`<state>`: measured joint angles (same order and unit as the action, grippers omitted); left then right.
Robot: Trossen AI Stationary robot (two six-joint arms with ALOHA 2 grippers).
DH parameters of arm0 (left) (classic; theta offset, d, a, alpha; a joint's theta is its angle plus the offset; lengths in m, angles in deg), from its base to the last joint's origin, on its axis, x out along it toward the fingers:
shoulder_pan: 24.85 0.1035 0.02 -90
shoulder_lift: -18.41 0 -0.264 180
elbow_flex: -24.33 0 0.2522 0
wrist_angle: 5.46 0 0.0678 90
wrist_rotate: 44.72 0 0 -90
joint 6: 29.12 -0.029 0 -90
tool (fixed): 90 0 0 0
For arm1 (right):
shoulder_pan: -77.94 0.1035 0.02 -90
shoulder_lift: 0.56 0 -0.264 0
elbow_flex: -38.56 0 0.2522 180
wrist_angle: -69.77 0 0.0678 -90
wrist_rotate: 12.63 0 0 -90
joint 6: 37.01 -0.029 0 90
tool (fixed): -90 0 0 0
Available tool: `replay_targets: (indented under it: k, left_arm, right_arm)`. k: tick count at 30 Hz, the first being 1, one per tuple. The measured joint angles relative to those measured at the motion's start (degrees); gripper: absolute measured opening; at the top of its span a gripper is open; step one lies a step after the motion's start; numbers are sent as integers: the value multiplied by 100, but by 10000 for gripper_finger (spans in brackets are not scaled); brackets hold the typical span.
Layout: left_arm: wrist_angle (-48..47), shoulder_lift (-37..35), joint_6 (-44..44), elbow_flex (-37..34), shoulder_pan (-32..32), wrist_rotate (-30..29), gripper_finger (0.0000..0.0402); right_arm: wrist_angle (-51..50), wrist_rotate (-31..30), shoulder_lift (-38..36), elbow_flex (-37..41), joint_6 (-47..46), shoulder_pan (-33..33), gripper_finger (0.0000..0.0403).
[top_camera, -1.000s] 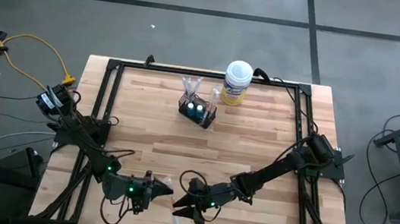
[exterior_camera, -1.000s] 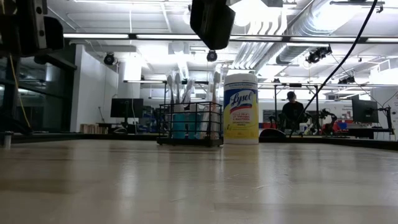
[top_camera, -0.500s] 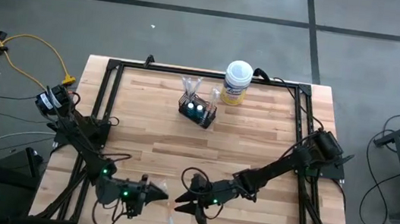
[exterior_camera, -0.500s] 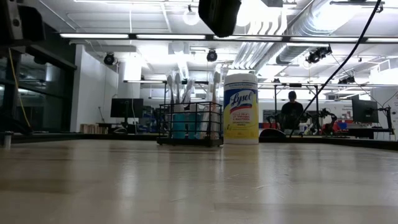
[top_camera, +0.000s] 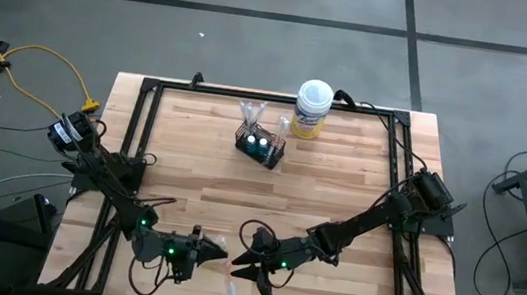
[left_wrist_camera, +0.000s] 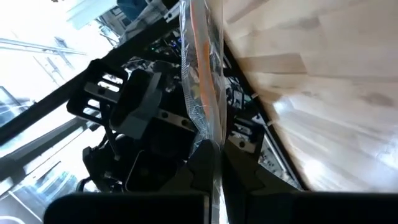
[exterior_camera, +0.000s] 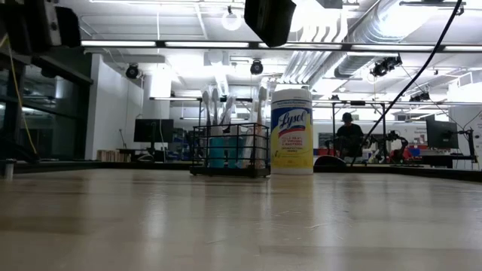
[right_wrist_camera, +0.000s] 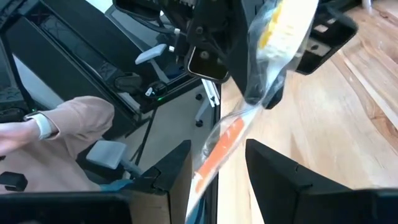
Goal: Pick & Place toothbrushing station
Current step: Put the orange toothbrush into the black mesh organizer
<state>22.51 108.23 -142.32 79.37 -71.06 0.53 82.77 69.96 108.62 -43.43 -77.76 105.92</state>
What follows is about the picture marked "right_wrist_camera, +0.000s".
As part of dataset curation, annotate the white wristwatch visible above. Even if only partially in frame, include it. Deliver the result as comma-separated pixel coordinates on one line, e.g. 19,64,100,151
24,111,54,141

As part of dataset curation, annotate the white frame bracket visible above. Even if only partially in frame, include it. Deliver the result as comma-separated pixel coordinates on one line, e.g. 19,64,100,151
194,78,221,127

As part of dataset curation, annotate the grey chair armrest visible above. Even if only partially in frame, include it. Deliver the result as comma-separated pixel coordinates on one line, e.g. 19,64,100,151
134,42,170,83
85,139,144,179

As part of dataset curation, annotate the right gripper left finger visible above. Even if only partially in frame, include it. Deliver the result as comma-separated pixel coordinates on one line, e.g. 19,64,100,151
123,139,193,224

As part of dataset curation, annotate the person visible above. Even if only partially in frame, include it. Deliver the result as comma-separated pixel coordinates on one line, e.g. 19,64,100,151
0,95,116,192

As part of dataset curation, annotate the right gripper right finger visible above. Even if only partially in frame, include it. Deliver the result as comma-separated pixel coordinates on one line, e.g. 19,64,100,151
244,139,354,224

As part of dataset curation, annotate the person's hand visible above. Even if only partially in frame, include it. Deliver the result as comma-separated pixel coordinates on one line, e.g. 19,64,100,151
0,119,43,156

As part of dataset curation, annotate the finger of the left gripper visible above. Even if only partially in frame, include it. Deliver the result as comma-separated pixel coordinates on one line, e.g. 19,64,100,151
263,68,286,110
229,18,262,106

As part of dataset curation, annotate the orange toothbrush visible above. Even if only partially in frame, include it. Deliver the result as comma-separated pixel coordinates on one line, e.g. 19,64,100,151
185,0,320,223

